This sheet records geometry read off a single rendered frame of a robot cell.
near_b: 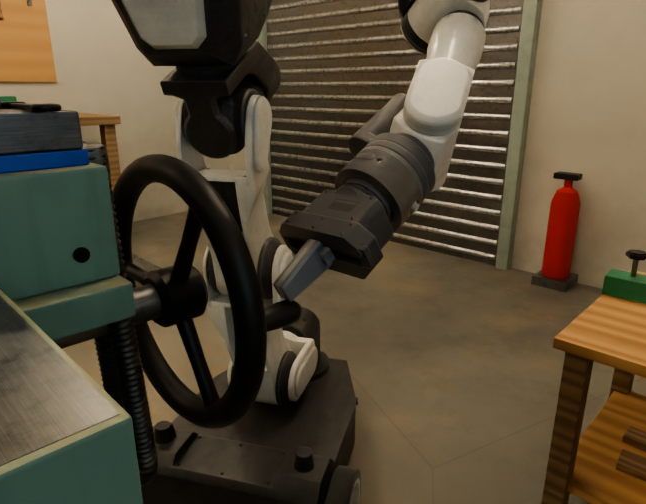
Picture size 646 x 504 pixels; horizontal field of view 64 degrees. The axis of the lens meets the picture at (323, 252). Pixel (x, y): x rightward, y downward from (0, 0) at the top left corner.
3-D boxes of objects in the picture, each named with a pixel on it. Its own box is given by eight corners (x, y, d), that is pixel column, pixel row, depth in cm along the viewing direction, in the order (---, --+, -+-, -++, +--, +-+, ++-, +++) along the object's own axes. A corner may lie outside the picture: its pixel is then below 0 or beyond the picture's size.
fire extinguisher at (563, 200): (577, 283, 281) (595, 173, 263) (565, 292, 268) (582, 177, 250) (544, 275, 293) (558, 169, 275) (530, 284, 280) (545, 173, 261)
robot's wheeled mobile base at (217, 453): (235, 379, 184) (230, 292, 174) (380, 402, 170) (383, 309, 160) (123, 516, 125) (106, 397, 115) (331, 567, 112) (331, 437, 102)
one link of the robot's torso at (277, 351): (246, 370, 151) (218, 227, 126) (312, 380, 146) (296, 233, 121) (224, 411, 138) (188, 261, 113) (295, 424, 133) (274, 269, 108)
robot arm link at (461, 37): (439, 124, 71) (464, 42, 81) (491, 75, 63) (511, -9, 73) (376, 81, 69) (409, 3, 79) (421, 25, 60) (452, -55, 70)
